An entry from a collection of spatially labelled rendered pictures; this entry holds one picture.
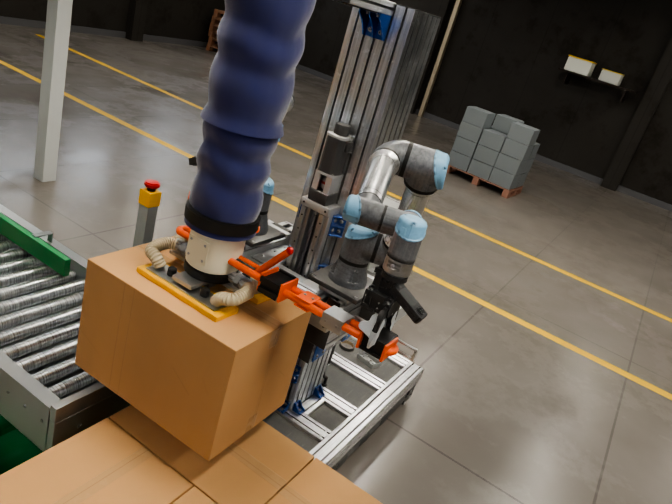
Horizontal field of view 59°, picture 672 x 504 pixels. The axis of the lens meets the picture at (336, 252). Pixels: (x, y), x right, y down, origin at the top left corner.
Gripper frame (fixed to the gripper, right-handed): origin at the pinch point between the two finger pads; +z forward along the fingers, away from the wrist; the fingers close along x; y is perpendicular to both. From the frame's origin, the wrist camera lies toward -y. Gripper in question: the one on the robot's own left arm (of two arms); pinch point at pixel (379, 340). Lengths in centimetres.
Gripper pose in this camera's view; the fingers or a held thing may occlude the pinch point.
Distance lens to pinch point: 162.2
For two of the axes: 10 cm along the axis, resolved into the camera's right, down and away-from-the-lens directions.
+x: -5.1, 1.9, -8.4
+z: -2.7, 8.9, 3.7
